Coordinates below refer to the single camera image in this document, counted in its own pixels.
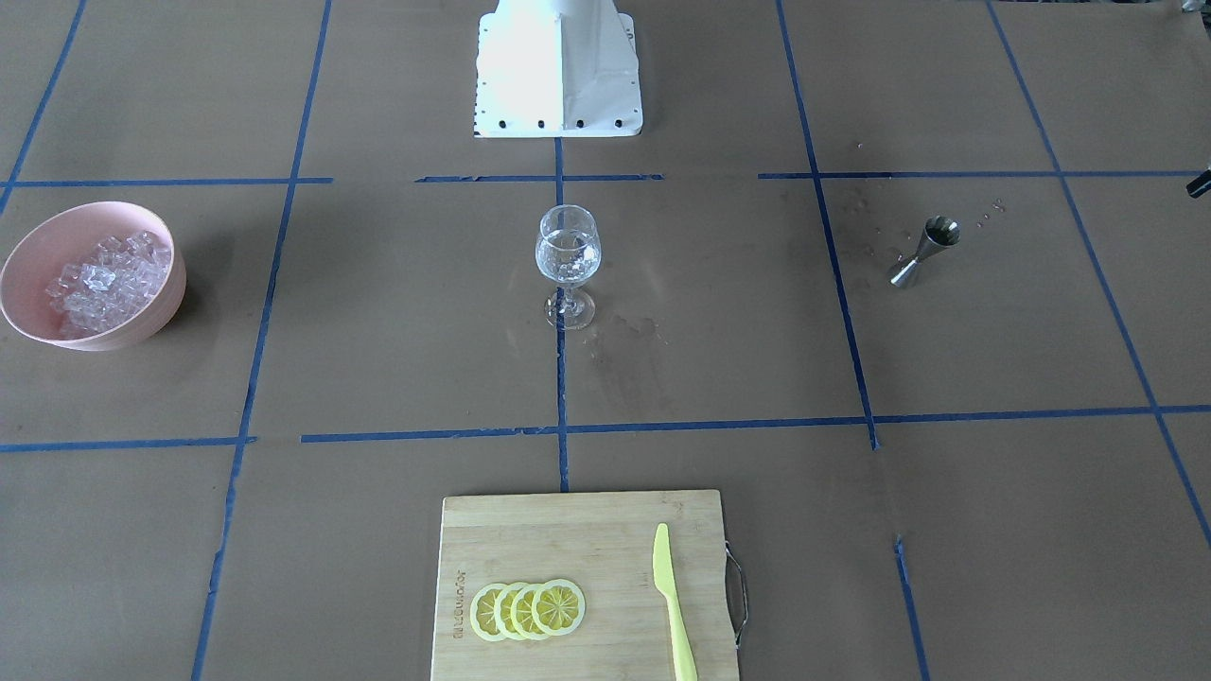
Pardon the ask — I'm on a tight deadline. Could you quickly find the steel double jigger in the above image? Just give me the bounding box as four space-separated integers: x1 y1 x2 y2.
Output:
889 216 962 288

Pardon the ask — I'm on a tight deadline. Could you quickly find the clear wine glass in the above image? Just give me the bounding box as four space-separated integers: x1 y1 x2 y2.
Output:
534 205 602 330

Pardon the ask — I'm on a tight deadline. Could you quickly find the pile of clear ice cubes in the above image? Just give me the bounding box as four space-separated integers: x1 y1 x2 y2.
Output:
44 230 172 341

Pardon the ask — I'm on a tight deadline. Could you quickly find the bamboo cutting board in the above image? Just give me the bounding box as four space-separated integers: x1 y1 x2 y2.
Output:
430 490 740 680

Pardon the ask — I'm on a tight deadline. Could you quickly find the yellow-green plastic knife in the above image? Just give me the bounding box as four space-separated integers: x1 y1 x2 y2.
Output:
650 523 699 680

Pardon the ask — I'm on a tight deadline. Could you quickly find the pink bowl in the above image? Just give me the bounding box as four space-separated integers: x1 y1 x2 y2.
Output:
2 200 186 351

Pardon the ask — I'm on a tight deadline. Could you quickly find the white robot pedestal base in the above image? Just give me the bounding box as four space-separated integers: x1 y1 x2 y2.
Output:
474 1 644 138

